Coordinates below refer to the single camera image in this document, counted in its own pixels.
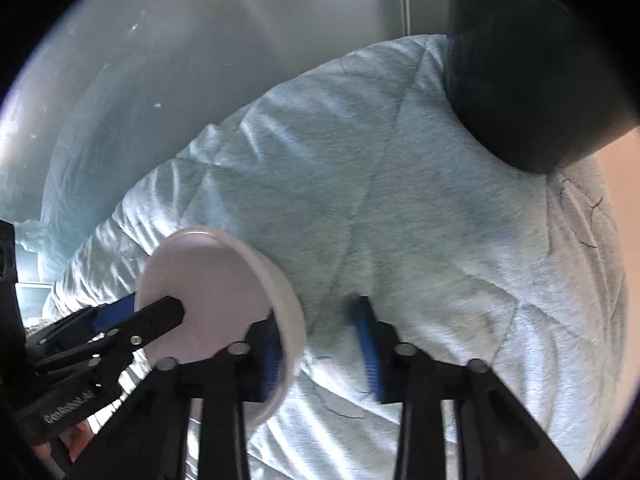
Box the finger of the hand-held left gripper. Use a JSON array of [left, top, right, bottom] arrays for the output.
[[24, 293, 139, 347], [34, 295, 186, 372]]

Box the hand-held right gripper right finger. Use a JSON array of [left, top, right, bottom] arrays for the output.
[[351, 296, 581, 480]]

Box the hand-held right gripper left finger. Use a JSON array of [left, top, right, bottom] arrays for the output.
[[65, 316, 282, 480]]

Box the small white plate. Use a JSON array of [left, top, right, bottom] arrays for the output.
[[135, 226, 307, 431]]

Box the person's left hand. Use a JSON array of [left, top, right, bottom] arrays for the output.
[[35, 417, 96, 463]]

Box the light green quilted cloth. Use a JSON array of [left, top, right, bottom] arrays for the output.
[[40, 34, 628, 480]]

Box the black chair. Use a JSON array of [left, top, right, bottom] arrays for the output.
[[442, 0, 640, 176]]

